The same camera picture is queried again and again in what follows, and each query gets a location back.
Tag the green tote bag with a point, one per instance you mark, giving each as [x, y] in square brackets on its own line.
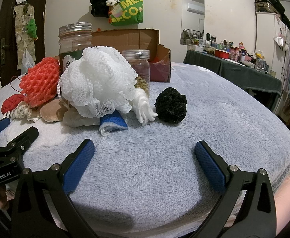
[126, 12]

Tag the small white plush charm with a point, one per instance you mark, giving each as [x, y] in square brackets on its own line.
[111, 3]

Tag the red foam net sleeve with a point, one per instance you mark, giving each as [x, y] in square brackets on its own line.
[39, 85]

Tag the white fluffy cotton roll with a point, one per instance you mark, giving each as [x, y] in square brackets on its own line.
[142, 108]

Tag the wall mirror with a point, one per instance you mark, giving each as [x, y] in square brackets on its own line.
[192, 21]

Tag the plastic bag on door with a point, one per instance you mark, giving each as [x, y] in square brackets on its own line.
[27, 62]

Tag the large glass jar green label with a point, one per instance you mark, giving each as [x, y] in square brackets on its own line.
[73, 39]

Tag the grey fleece blanket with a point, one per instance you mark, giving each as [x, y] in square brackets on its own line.
[145, 181]

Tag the white wardrobe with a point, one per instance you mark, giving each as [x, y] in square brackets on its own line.
[273, 40]

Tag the black fuzzy pompom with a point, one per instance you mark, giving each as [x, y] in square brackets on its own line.
[171, 106]

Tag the green plush toy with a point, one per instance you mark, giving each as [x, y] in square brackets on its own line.
[32, 29]

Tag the red knitted ball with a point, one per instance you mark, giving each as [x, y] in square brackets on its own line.
[11, 103]

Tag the white mesh bath pouf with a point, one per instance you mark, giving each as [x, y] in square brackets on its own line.
[98, 83]

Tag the dark green clothed table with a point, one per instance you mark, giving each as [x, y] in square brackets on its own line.
[266, 88]

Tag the black bag on wall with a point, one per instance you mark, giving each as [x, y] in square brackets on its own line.
[99, 8]

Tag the cream knitted scrunchie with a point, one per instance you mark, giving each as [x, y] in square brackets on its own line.
[23, 111]

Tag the blue white sponge cloth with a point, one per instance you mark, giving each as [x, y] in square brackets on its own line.
[112, 122]

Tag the dark wooden door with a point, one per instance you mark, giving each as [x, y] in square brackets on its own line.
[14, 16]

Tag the cardboard box red lining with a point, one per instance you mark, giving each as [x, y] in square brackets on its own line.
[127, 39]

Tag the beige round powder puff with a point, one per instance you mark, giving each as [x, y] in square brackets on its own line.
[53, 111]

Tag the small jar gold beads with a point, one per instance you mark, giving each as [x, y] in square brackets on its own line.
[139, 61]

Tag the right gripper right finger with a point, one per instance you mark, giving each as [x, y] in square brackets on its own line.
[246, 206]

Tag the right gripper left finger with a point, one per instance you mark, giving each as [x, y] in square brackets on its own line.
[60, 180]

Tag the white translucent pouch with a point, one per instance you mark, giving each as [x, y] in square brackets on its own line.
[72, 118]

